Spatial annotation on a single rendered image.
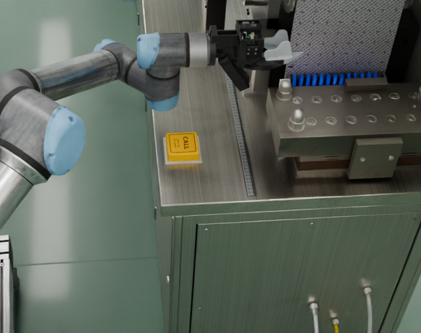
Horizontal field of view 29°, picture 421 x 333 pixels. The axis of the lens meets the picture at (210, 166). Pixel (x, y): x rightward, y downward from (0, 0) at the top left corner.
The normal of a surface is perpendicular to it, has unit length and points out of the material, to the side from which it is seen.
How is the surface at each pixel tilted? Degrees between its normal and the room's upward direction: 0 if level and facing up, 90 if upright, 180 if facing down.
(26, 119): 27
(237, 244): 90
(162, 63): 90
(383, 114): 0
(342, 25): 90
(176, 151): 0
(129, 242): 0
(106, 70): 70
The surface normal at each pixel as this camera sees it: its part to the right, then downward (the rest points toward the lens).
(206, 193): 0.05, -0.67
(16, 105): -0.14, -0.45
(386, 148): 0.11, 0.74
